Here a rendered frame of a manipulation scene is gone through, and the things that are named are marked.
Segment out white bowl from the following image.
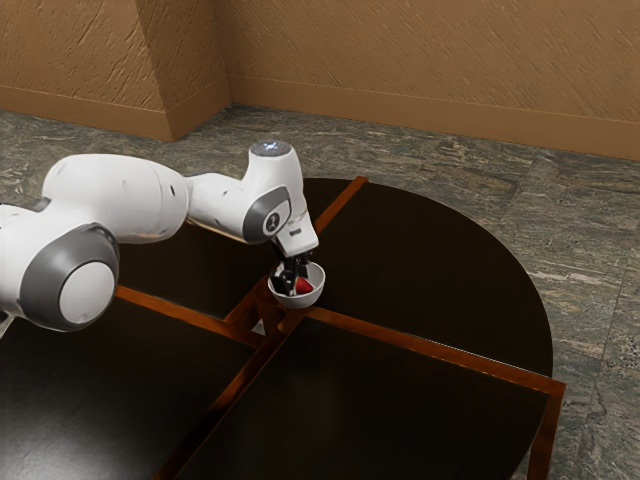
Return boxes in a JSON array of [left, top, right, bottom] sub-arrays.
[[267, 262, 327, 309]]

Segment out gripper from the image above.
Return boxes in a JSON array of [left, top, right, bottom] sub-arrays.
[[277, 251, 314, 295]]

